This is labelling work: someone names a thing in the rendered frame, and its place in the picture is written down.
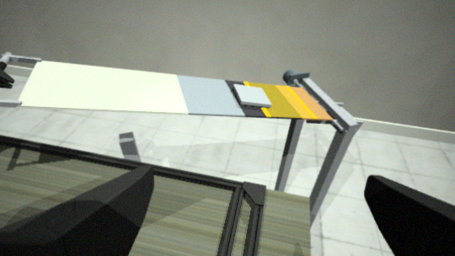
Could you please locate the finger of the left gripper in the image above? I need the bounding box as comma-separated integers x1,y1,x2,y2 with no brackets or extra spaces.
0,68,15,83
0,80,13,88

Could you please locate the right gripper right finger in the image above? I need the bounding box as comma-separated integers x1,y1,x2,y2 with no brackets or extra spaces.
364,175,455,256

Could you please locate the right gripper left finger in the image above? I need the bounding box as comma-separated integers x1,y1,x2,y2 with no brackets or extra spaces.
0,165,154,256

